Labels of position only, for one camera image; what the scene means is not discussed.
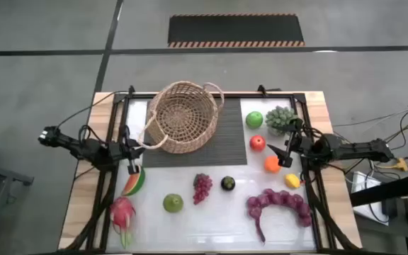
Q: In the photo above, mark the dark purple mangosteen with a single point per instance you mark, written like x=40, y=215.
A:
x=227, y=183

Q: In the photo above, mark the black hazard-striped floor mat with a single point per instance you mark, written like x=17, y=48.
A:
x=236, y=30

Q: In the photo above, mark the watermelon slice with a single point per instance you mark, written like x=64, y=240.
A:
x=135, y=182

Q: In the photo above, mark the black metal table frame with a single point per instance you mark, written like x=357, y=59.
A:
x=303, y=113

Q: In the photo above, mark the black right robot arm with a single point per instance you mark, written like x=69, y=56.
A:
x=349, y=148

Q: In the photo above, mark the bright green apple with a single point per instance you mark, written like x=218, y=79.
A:
x=254, y=119

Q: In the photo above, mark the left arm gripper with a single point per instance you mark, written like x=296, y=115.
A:
x=127, y=150

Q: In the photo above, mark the red grape bunch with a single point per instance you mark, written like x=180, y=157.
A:
x=202, y=186

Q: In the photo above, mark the yellow lemon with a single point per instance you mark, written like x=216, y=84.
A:
x=292, y=181

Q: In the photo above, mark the red apple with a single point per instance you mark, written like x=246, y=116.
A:
x=257, y=143

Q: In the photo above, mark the yellow power plug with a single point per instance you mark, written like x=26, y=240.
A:
x=399, y=164

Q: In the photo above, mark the olive green pear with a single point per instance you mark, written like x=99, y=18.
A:
x=173, y=203

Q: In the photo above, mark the potted green succulent plant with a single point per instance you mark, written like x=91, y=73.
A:
x=277, y=118

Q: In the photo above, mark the pink dragon fruit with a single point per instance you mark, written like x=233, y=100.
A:
x=122, y=214

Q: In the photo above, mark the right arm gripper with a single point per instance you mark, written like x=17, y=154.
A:
x=296, y=145

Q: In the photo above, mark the dark grey ribbed placemat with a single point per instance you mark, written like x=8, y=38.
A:
x=225, y=152

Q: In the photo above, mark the glossy white table sheet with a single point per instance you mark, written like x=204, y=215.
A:
x=225, y=223

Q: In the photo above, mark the white box on floor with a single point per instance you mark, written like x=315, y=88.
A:
x=363, y=184

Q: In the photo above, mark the orange fruit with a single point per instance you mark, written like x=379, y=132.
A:
x=271, y=165

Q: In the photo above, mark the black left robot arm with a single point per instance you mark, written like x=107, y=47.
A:
x=90, y=150

